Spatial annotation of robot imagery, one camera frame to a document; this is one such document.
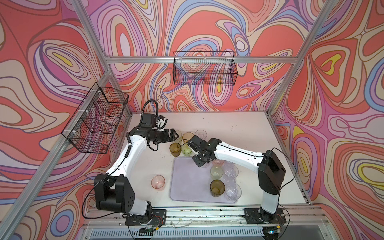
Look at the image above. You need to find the black wire basket left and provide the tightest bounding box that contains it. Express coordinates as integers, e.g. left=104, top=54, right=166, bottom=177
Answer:
left=62, top=83, right=129, bottom=154

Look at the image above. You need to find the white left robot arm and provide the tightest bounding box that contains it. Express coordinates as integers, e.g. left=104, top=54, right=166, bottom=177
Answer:
left=94, top=127, right=179, bottom=216

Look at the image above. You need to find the amber yellow cup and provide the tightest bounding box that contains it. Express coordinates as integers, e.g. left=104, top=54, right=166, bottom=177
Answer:
left=182, top=132, right=194, bottom=143

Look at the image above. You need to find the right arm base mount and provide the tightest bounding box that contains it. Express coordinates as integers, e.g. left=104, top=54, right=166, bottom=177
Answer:
left=241, top=208, right=287, bottom=225

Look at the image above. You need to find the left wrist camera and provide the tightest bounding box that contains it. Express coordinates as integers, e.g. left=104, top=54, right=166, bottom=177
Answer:
left=139, top=113, right=168, bottom=130

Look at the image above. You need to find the clear cup front row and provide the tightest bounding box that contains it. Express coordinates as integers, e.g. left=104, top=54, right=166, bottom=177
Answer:
left=201, top=162, right=211, bottom=169

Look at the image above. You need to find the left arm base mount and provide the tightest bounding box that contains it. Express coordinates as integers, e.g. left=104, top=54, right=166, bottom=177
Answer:
left=125, top=209, right=167, bottom=227

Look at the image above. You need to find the clear cup back row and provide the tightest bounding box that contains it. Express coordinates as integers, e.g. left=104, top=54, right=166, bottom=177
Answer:
left=195, top=130, right=208, bottom=140

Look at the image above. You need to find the black wire basket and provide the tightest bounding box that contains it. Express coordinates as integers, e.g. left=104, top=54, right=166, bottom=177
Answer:
left=173, top=50, right=238, bottom=86
left=62, top=83, right=129, bottom=154

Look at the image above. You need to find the lavender tray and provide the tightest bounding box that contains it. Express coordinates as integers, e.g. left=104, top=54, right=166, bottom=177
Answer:
left=170, top=157, right=238, bottom=204

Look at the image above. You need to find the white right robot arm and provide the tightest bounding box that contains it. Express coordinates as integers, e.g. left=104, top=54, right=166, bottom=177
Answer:
left=187, top=135, right=286, bottom=215

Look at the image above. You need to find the large clear cup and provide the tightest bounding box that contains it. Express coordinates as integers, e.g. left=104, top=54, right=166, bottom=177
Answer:
left=225, top=184, right=242, bottom=202

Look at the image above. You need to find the black wire basket back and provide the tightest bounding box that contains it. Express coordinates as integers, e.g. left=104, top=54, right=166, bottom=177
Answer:
left=173, top=50, right=238, bottom=86

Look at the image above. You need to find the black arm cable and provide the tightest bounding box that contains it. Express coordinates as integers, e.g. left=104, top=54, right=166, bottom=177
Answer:
left=140, top=99, right=159, bottom=121
left=176, top=140, right=298, bottom=232

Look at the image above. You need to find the pink cup near tray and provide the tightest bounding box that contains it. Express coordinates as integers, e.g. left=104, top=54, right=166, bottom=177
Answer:
left=151, top=175, right=166, bottom=191

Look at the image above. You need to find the pale green textured cup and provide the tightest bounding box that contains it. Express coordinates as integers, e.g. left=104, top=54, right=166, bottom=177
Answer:
left=210, top=166, right=224, bottom=180

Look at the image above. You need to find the brown olive textured cup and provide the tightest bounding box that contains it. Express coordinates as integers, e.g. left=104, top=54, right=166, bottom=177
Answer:
left=210, top=180, right=226, bottom=197

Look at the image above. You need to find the pink cup back row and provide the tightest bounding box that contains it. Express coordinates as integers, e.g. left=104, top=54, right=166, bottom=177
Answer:
left=212, top=160, right=225, bottom=167

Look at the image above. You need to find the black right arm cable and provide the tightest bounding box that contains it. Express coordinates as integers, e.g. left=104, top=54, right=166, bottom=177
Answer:
left=176, top=140, right=298, bottom=232

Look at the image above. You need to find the clear cup row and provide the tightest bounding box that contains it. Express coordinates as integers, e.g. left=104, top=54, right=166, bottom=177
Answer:
left=195, top=130, right=208, bottom=140
left=201, top=162, right=211, bottom=169

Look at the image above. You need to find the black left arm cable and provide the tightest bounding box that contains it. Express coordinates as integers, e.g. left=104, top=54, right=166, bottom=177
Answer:
left=140, top=99, right=159, bottom=121

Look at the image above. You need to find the pale yellow textured cup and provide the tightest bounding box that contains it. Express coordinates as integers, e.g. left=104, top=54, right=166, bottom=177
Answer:
left=175, top=130, right=183, bottom=144

